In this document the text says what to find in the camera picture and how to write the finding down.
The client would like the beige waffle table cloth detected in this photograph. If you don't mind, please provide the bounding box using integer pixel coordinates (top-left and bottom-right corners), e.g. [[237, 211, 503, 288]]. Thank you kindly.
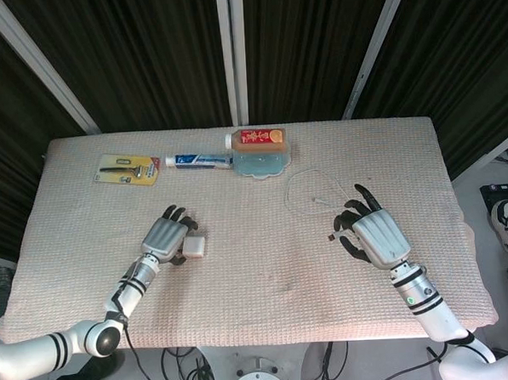
[[0, 112, 501, 361]]

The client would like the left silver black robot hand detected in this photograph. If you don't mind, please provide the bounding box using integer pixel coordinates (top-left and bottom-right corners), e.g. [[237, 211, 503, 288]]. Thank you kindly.
[[137, 203, 203, 268]]

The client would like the light blue plastic dish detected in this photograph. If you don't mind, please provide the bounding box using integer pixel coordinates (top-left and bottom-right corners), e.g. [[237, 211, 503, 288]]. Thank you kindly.
[[231, 147, 295, 183]]

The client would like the white metal frame post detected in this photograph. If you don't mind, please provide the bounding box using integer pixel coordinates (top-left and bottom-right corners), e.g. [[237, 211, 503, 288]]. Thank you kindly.
[[0, 0, 101, 139], [215, 0, 251, 128], [336, 0, 424, 121]]

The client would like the white USB cable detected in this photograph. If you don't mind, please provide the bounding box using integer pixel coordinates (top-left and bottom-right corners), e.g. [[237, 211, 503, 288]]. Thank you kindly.
[[283, 165, 358, 244]]

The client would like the razor in yellow blister pack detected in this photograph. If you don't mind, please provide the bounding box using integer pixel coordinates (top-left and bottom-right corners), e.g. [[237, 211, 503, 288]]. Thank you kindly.
[[91, 150, 163, 190]]

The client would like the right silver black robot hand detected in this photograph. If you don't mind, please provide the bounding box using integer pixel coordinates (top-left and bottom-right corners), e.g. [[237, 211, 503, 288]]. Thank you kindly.
[[330, 180, 414, 272]]

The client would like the dark green curtain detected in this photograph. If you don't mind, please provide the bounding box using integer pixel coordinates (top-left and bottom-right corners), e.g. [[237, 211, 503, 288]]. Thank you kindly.
[[0, 0, 92, 264], [242, 0, 400, 127], [3, 0, 235, 139], [345, 0, 508, 185]]

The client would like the orange juice bottle red label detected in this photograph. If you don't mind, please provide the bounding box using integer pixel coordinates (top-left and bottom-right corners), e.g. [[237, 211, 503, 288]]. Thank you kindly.
[[224, 127, 288, 156]]

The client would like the white charger adapter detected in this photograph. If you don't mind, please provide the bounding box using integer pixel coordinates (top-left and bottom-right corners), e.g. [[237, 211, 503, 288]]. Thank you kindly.
[[181, 230, 209, 260]]

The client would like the blue white toothpaste tube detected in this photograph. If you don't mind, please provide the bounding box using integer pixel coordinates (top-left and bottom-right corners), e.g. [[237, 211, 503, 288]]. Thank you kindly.
[[164, 150, 237, 174]]

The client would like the black device with blue lights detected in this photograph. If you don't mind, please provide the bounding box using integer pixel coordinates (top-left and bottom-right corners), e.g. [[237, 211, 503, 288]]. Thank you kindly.
[[479, 183, 508, 213]]

